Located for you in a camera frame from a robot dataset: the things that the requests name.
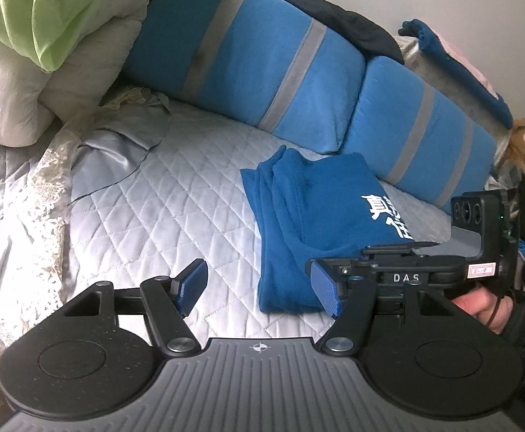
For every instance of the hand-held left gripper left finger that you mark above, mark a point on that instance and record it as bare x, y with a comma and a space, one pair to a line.
192, 288

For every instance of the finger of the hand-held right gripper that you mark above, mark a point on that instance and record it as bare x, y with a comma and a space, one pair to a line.
356, 264

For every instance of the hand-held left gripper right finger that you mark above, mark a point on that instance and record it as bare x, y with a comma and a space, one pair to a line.
330, 290

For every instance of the blue sweater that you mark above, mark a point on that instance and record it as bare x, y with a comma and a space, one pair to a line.
307, 216

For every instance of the person's right hand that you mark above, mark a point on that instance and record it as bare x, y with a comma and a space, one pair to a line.
482, 306

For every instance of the brown stuffed toy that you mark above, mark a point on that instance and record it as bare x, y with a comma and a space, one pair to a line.
521, 144

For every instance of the small blue grey-striped cushion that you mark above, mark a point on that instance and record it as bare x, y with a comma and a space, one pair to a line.
392, 130

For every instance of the blue and pink blanket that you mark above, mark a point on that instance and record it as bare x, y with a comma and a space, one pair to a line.
464, 76

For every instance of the grey satin lace-trimmed cloth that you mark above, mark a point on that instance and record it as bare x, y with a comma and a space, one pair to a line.
109, 144

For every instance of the large blue grey-striped cushion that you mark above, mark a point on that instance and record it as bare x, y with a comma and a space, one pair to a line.
253, 58

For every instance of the dark garment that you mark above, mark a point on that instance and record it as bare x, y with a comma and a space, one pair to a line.
334, 13

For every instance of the beige quilted comforter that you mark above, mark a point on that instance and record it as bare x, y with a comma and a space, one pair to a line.
19, 94

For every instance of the green cloth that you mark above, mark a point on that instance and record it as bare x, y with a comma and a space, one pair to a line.
37, 4

